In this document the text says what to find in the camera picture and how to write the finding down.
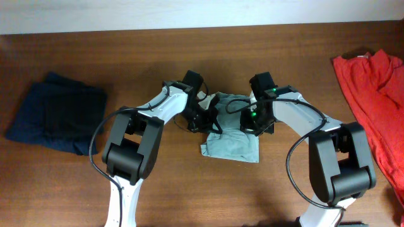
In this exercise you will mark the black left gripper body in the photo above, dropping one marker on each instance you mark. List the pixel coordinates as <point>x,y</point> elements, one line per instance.
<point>201,118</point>

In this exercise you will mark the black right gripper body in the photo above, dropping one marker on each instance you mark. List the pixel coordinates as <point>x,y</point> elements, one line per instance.
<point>256,122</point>

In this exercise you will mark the light blue t-shirt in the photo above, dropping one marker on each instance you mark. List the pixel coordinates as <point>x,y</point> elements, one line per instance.
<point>232,143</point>

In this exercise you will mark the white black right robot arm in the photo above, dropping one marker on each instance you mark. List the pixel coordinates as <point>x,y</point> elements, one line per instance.
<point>341,169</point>

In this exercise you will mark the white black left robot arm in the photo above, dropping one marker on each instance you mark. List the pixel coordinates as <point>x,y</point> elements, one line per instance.
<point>131,150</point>

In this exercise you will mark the red garment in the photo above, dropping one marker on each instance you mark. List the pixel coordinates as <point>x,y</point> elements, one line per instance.
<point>373,88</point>

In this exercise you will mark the dark navy folded garment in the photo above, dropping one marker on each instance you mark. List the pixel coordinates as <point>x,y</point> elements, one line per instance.
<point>59,113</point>

